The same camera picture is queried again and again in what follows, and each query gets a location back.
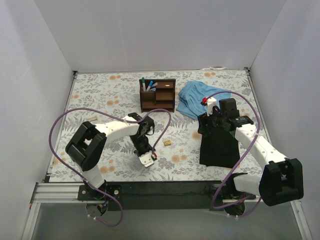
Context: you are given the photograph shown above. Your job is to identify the small wooden block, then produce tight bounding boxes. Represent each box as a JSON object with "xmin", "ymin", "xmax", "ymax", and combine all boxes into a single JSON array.
[{"xmin": 86, "ymin": 116, "xmax": 98, "ymax": 122}]

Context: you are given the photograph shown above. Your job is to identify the aluminium frame rail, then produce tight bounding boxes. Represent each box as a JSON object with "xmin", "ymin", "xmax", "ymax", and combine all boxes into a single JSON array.
[{"xmin": 22, "ymin": 181, "xmax": 312, "ymax": 240}]

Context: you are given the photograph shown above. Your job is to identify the dark wooden desk organizer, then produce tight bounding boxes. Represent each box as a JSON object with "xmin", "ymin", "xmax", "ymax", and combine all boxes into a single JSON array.
[{"xmin": 139, "ymin": 78, "xmax": 176, "ymax": 113}]

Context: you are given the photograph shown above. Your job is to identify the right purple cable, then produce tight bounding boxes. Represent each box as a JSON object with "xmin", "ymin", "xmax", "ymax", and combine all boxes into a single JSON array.
[{"xmin": 203, "ymin": 90, "xmax": 262, "ymax": 219}]

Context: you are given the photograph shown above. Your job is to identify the small yellow eraser block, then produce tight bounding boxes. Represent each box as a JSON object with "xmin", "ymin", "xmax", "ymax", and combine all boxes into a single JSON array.
[{"xmin": 164, "ymin": 140, "xmax": 171, "ymax": 146}]

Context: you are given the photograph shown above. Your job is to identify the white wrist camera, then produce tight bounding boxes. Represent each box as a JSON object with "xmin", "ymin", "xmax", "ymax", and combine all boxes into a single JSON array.
[
  {"xmin": 138, "ymin": 151, "xmax": 157, "ymax": 168},
  {"xmin": 201, "ymin": 97, "xmax": 217, "ymax": 116}
]

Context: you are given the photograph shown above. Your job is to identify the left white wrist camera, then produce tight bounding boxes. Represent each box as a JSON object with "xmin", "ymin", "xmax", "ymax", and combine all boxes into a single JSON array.
[{"xmin": 138, "ymin": 151, "xmax": 157, "ymax": 168}]

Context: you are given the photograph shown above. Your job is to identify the green capped white marker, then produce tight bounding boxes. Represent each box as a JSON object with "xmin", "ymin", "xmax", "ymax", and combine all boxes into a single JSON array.
[{"xmin": 141, "ymin": 77, "xmax": 146, "ymax": 92}]

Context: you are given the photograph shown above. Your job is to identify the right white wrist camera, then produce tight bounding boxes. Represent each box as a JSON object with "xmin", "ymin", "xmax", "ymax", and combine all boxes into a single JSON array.
[{"xmin": 201, "ymin": 97, "xmax": 217, "ymax": 116}]

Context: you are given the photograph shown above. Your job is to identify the black folded cloth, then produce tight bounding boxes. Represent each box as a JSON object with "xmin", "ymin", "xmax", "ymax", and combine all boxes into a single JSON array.
[{"xmin": 198, "ymin": 128, "xmax": 240, "ymax": 168}]

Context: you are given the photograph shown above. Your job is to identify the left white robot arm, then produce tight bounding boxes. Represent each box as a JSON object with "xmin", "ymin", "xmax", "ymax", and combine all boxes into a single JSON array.
[{"xmin": 65, "ymin": 112, "xmax": 157, "ymax": 200}]

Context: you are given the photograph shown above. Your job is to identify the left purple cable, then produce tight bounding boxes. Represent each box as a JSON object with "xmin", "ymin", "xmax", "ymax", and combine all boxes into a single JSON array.
[{"xmin": 49, "ymin": 107, "xmax": 173, "ymax": 227}]

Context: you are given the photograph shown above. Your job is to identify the floral patterned table mat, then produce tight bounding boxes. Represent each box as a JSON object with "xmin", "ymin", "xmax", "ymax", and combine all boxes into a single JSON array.
[{"xmin": 48, "ymin": 69, "xmax": 263, "ymax": 183}]

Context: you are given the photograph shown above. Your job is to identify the purple cable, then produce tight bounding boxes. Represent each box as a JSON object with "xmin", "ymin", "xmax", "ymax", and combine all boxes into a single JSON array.
[
  {"xmin": 49, "ymin": 107, "xmax": 173, "ymax": 227},
  {"xmin": 203, "ymin": 90, "xmax": 262, "ymax": 219}
]

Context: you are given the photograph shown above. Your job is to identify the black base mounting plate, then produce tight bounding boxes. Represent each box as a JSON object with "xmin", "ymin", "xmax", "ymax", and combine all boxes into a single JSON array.
[{"xmin": 77, "ymin": 180, "xmax": 257, "ymax": 212}]

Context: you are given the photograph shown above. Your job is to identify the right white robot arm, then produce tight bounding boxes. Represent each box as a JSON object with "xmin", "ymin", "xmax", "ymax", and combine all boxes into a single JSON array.
[{"xmin": 197, "ymin": 97, "xmax": 304, "ymax": 207}]

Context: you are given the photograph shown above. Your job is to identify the blue capped white marker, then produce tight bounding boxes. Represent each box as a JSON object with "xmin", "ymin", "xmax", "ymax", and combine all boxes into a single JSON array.
[{"xmin": 146, "ymin": 80, "xmax": 154, "ymax": 92}]

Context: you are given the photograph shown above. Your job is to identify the light blue folded shorts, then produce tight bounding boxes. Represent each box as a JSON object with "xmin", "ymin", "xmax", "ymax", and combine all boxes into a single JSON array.
[{"xmin": 176, "ymin": 80, "xmax": 225, "ymax": 120}]

